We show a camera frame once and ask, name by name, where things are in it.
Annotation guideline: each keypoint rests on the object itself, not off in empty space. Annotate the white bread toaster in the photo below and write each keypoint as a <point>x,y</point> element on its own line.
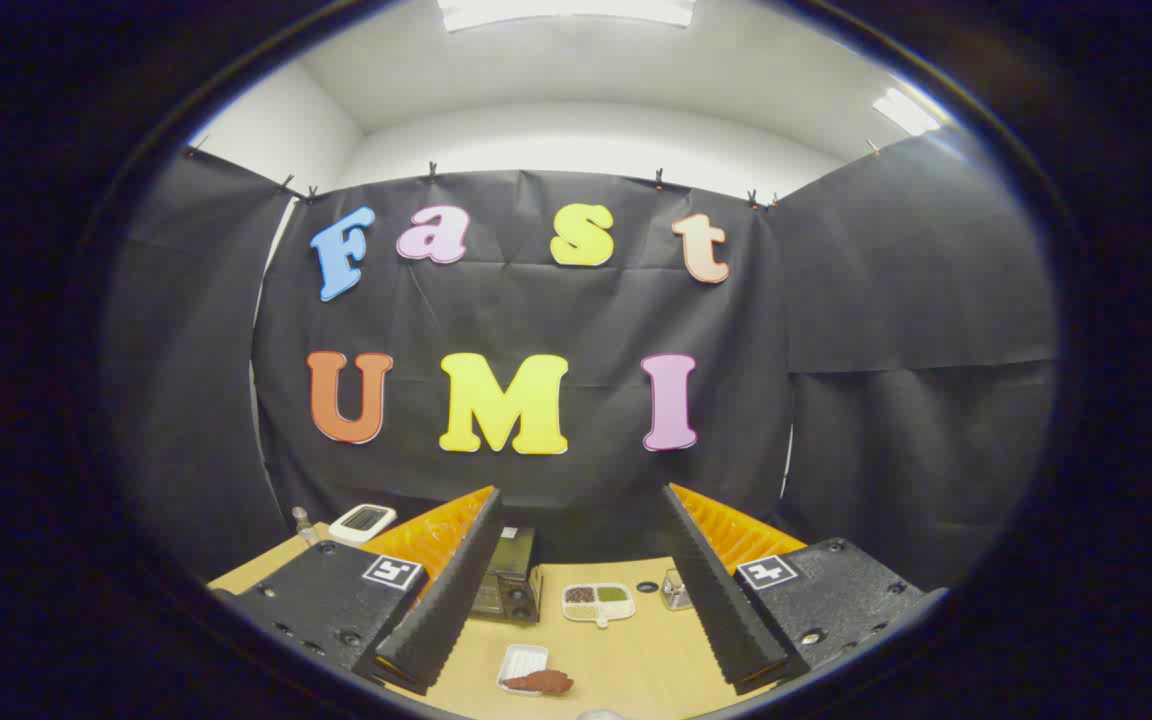
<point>361,520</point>

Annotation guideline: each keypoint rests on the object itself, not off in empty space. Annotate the small ceiling light panel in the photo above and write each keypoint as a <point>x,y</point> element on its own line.
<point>906,112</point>

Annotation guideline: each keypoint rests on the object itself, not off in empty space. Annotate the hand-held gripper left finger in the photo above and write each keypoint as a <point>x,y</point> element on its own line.
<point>456,590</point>

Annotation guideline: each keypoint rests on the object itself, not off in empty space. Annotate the white divided dish with beans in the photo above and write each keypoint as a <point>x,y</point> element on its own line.
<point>596,602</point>

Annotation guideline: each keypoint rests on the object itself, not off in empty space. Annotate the clear glass bottle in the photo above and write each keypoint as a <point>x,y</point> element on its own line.
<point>304,527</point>

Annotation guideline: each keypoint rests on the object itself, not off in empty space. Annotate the black toaster oven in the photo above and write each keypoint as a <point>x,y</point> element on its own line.
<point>511,592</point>

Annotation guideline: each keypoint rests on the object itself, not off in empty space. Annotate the large ceiling light panel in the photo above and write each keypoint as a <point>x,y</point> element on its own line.
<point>566,12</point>

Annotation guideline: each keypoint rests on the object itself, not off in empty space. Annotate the brown meat slice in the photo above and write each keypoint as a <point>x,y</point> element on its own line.
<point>541,682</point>

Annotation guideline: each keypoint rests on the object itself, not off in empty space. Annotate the white rectangular tray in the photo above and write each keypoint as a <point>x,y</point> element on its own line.
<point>524,658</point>

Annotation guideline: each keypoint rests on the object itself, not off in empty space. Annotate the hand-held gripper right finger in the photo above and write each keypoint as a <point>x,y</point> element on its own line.
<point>716,590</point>

